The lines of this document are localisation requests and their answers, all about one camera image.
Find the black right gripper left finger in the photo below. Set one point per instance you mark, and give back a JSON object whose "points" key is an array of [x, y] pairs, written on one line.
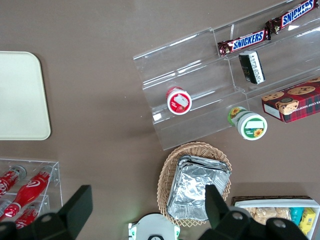
{"points": [[75, 210]]}

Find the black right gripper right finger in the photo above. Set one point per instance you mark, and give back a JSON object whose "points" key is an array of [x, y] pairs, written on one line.
{"points": [[217, 212]]}

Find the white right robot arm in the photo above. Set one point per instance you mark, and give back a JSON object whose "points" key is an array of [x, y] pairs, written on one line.
{"points": [[155, 225]]}

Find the aluminium foil tray stack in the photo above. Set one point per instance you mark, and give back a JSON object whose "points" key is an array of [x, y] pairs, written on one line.
{"points": [[192, 187]]}

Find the dark brown woven tray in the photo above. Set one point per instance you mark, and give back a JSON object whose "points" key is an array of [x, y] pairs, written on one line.
{"points": [[262, 198]]}

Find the light wicker basket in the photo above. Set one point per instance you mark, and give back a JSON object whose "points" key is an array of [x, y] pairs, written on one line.
{"points": [[166, 175]]}

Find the white rectangular snack tray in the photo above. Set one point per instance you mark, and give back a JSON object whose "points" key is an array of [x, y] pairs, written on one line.
{"points": [[315, 207]]}

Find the beige plastic tray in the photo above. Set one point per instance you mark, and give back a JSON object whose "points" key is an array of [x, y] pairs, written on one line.
{"points": [[22, 95]]}

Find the clear acrylic bottle rack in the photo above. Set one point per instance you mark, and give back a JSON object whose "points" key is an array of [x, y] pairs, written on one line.
{"points": [[56, 180]]}

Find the red cola bottle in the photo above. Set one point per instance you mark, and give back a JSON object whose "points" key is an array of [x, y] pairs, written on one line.
{"points": [[31, 187], [10, 178], [28, 215]]}

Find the rice cracker bag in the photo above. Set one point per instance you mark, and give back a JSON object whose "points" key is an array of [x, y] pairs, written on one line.
{"points": [[270, 215]]}

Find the teal snack packet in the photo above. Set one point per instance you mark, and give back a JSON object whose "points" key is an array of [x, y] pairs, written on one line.
{"points": [[297, 215]]}

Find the yellow snack packet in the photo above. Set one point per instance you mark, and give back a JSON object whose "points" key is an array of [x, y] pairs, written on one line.
{"points": [[307, 221]]}

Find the green sunflower yogurt cup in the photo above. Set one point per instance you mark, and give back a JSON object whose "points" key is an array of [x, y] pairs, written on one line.
{"points": [[251, 126]]}

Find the red strawberry yogurt cup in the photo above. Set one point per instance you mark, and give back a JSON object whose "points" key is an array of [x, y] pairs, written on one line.
{"points": [[178, 101]]}

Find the red tartan cookie box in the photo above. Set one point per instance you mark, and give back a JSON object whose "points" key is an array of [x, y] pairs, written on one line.
{"points": [[297, 102]]}

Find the small black box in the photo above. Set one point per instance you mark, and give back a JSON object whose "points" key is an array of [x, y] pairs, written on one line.
{"points": [[251, 67]]}

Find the clear acrylic stepped shelf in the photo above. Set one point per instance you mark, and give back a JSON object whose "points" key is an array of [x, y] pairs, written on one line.
{"points": [[175, 62]]}

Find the Snickers chocolate bar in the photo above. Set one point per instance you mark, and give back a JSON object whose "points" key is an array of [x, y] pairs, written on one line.
{"points": [[247, 41], [295, 15]]}

